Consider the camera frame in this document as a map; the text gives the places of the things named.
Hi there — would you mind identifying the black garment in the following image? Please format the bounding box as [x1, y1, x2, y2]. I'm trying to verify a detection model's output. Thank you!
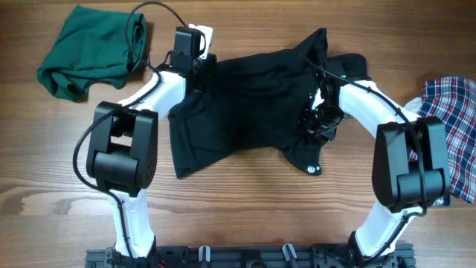
[168, 28, 369, 179]

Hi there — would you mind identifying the green cloth bag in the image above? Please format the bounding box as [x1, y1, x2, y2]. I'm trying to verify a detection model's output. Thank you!
[37, 5, 147, 102]

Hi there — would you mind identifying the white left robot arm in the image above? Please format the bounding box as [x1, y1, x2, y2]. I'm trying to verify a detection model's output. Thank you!
[86, 24, 213, 266]

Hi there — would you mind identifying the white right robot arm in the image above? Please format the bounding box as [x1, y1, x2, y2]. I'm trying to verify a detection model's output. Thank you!
[306, 71, 450, 267]

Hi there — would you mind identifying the white cloth piece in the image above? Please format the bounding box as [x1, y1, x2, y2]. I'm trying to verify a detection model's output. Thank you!
[404, 97, 422, 114]

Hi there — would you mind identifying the plaid checkered cloth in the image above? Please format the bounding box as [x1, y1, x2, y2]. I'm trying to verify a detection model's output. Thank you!
[417, 76, 475, 203]

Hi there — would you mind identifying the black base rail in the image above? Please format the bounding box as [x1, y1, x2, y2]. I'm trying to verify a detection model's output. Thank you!
[84, 243, 417, 268]

